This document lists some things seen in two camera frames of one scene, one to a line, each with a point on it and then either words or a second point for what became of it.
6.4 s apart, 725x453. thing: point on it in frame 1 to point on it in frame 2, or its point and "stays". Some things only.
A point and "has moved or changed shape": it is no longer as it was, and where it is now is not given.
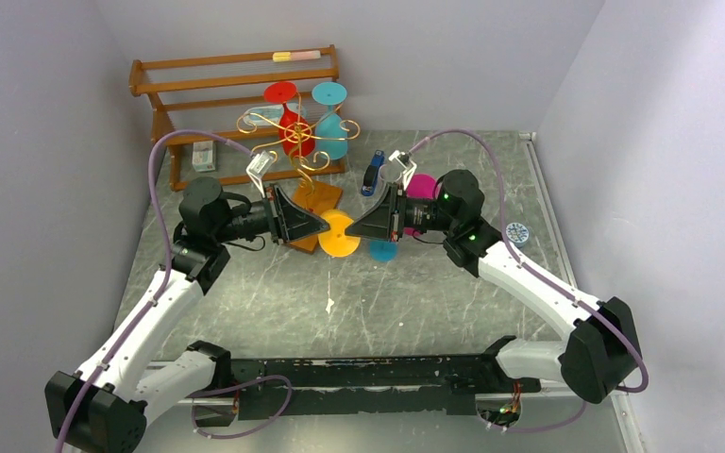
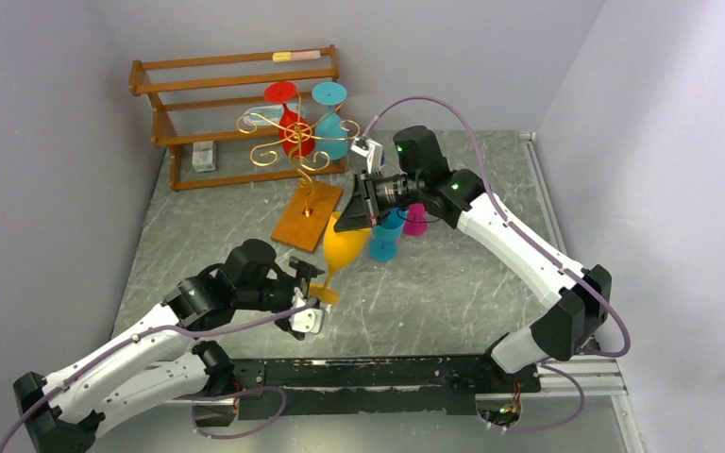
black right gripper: [396, 213] to [366, 199]
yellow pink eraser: [278, 57] stays
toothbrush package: [271, 115] stays
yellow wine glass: [335, 243] has moved or changed shape
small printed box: [203, 156] stays
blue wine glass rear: [331, 137] stays
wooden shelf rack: [238, 119] stays
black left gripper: [294, 223] to [302, 280]
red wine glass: [295, 137] stays
